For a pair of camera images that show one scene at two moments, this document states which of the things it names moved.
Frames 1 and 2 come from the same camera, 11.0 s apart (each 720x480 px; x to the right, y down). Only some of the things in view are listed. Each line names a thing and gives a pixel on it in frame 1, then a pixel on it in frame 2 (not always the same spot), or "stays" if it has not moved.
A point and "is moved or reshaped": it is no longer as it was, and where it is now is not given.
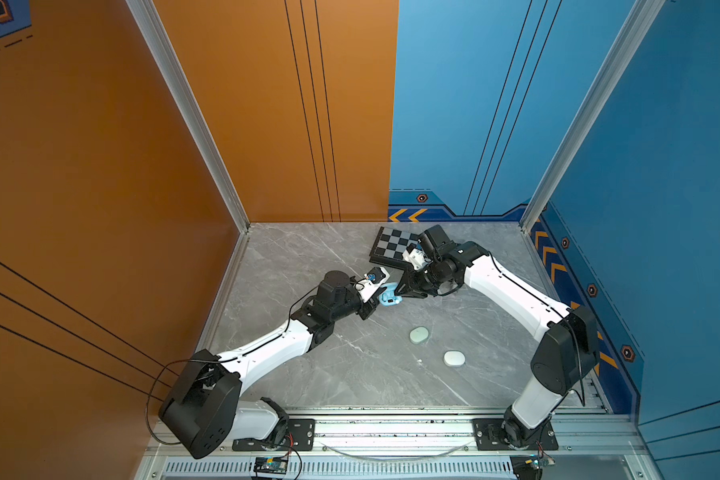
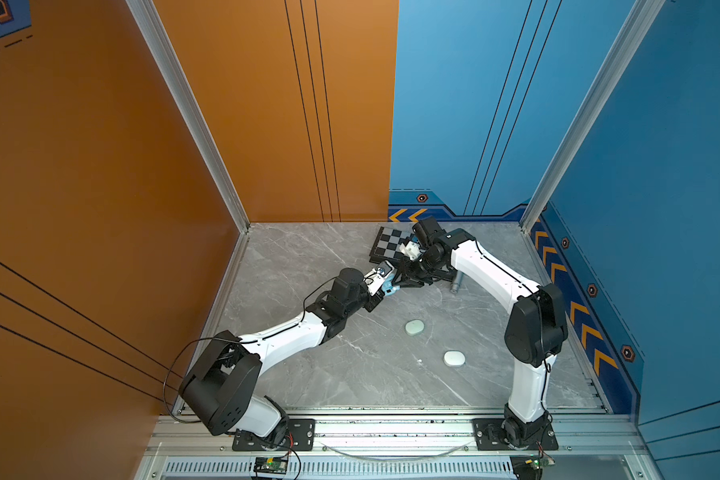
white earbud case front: x=454 y=358 stays
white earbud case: x=419 y=334 is moved or reshaped
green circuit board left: x=270 y=464 stays
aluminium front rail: x=439 y=433 stays
